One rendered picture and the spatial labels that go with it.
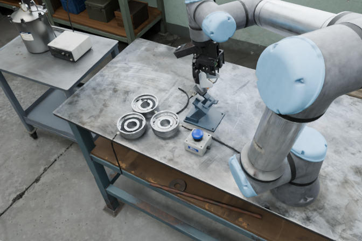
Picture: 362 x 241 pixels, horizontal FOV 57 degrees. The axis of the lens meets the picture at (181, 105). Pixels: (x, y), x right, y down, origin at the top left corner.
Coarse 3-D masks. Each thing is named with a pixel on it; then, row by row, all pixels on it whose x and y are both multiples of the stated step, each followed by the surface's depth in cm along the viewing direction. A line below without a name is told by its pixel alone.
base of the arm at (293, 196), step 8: (288, 184) 96; (296, 184) 94; (304, 184) 94; (312, 184) 95; (272, 192) 102; (280, 192) 99; (288, 192) 97; (296, 192) 96; (304, 192) 96; (312, 192) 97; (280, 200) 100; (288, 200) 98; (296, 200) 97; (304, 200) 99; (312, 200) 98
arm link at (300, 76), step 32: (320, 32) 52; (352, 32) 51; (288, 64) 49; (320, 64) 49; (352, 64) 50; (288, 96) 51; (320, 96) 51; (288, 128) 63; (256, 160) 78; (256, 192) 85
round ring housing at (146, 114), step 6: (138, 96) 134; (144, 96) 135; (150, 96) 134; (132, 102) 131; (144, 102) 133; (150, 102) 132; (156, 102) 132; (132, 108) 130; (138, 108) 131; (156, 108) 129; (144, 114) 127; (150, 114) 128
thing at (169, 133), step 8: (160, 112) 126; (168, 112) 127; (152, 120) 125; (160, 120) 125; (168, 120) 125; (176, 120) 124; (152, 128) 121; (160, 128) 122; (168, 128) 122; (176, 128) 121; (160, 136) 123; (168, 136) 122
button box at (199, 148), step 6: (204, 132) 117; (186, 138) 115; (192, 138) 115; (204, 138) 115; (210, 138) 116; (186, 144) 115; (192, 144) 113; (198, 144) 113; (204, 144) 113; (210, 144) 118; (186, 150) 117; (192, 150) 115; (198, 150) 113; (204, 150) 114
